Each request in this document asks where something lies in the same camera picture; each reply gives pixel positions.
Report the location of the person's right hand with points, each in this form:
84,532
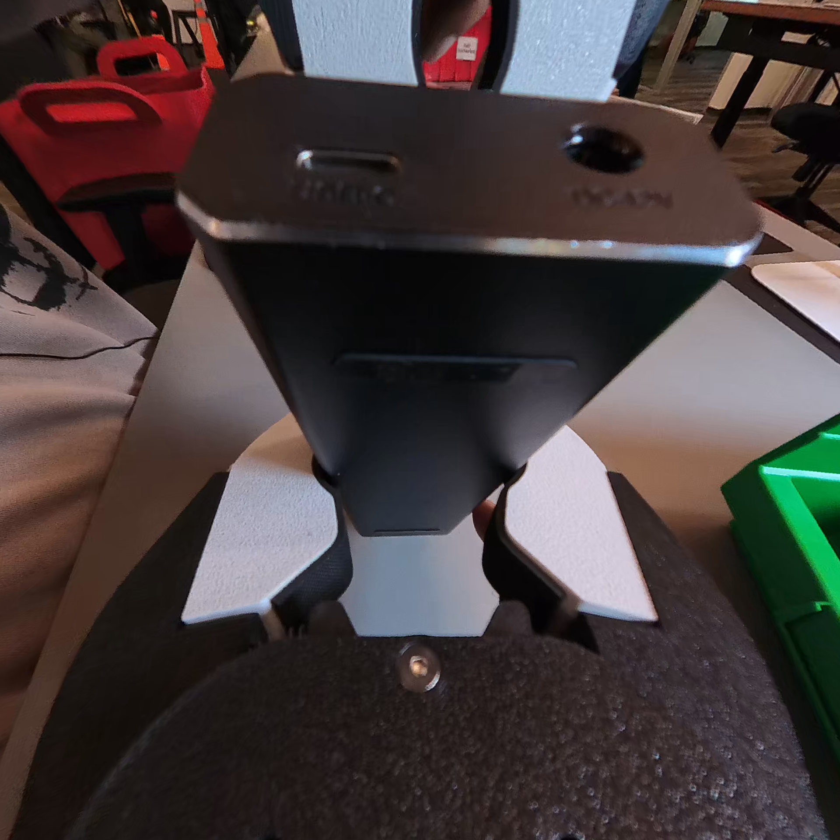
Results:
484,522

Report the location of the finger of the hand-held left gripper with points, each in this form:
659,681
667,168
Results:
564,46
354,39

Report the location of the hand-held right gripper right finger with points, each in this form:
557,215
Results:
577,544

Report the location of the large black USB hub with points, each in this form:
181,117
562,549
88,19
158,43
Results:
459,295

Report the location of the wooden desk with black legs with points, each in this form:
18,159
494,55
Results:
774,8

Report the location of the person's torso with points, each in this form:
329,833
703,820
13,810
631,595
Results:
59,394

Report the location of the black office chair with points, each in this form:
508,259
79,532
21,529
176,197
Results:
807,121

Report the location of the person's left hand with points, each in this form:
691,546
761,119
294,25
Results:
453,23

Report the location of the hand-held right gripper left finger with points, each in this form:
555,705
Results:
262,538

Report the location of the orange traffic cone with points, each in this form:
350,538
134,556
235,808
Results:
208,36

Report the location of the green plastic bin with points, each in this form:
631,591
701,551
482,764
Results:
787,512

